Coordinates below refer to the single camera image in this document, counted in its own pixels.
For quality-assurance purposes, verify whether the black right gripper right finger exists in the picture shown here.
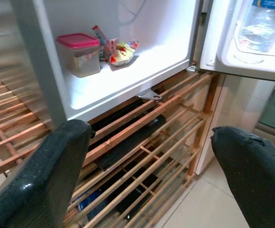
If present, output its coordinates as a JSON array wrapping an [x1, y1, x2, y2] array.
[[210, 125, 275, 228]]

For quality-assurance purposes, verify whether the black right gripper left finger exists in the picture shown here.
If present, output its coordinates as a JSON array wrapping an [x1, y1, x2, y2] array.
[[0, 119, 92, 228]]

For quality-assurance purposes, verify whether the silver mini fridge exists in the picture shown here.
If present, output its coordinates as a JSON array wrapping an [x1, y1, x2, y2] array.
[[10, 0, 209, 130]]

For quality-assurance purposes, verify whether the white fridge door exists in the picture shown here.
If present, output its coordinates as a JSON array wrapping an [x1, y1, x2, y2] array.
[[199, 0, 275, 83]]

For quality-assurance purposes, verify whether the blue box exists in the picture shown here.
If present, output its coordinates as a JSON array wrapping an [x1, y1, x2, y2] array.
[[77, 189, 108, 221]]

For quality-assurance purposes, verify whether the cream cabinet side panel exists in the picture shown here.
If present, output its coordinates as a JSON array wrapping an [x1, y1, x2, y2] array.
[[194, 73, 275, 176]]

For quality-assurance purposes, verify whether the glossy black device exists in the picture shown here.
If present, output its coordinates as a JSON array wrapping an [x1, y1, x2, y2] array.
[[104, 173, 162, 220]]

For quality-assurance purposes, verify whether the wooden slat wine rack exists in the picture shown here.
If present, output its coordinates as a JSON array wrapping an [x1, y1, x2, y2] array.
[[0, 66, 221, 228]]

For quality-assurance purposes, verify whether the long black flat box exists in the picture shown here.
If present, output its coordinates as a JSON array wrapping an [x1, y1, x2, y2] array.
[[93, 114, 167, 171]]

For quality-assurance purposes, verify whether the clear container pink lid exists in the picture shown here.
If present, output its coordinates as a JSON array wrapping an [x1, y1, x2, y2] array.
[[56, 33, 102, 78]]

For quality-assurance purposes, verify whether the yellow snack packet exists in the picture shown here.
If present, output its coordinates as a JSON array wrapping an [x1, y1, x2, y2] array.
[[109, 40, 139, 67]]

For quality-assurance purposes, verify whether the pink printed snack packet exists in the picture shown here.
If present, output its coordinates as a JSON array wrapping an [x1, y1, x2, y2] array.
[[105, 38, 119, 60]]

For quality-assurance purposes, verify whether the clear plastic water bottle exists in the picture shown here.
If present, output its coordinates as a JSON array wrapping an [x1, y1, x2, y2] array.
[[234, 0, 275, 64]]

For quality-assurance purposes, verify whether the red white stick packet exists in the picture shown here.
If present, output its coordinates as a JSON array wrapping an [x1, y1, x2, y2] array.
[[91, 25, 108, 61]]

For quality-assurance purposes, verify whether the metal hinge bracket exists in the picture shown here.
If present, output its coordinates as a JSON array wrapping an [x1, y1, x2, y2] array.
[[135, 86, 163, 102]]

